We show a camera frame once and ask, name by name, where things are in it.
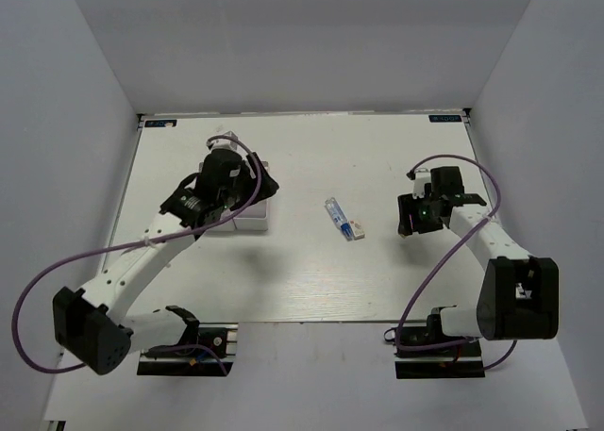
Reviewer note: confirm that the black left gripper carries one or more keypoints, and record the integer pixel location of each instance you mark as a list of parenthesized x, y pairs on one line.
[(268, 185)]

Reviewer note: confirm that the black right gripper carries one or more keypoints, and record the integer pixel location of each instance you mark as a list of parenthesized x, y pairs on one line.
[(408, 206)]

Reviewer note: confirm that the white eraser red print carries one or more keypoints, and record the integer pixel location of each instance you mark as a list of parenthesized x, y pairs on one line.
[(357, 230)]

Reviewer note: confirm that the clear glue bottle blue cap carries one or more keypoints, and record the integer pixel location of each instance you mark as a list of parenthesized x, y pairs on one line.
[(337, 216)]

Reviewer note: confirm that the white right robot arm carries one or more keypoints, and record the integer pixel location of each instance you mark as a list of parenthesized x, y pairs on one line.
[(519, 293)]

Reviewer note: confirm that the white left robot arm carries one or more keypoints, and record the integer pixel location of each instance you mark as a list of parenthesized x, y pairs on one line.
[(93, 322)]

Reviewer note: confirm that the white right organizer box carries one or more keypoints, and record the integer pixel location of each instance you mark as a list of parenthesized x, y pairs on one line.
[(254, 218)]

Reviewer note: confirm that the right blue table label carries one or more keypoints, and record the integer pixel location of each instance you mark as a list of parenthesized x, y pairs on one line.
[(445, 118)]

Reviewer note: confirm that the blue table label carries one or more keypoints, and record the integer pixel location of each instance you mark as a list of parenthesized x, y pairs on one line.
[(160, 123), (445, 118)]

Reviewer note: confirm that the left blue table label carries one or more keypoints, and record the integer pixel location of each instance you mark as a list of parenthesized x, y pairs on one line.
[(160, 123)]

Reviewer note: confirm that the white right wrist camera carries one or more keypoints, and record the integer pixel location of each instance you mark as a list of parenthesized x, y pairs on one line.
[(421, 178)]

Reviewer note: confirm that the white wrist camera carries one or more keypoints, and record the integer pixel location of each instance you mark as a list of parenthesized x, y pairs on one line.
[(225, 141), (421, 178)]

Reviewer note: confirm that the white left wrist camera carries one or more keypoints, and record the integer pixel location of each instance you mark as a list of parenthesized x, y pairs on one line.
[(225, 141)]

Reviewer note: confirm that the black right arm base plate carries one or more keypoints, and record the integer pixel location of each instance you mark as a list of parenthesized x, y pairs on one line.
[(459, 362)]

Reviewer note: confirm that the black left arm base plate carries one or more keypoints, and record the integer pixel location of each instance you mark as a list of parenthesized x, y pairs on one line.
[(209, 352)]

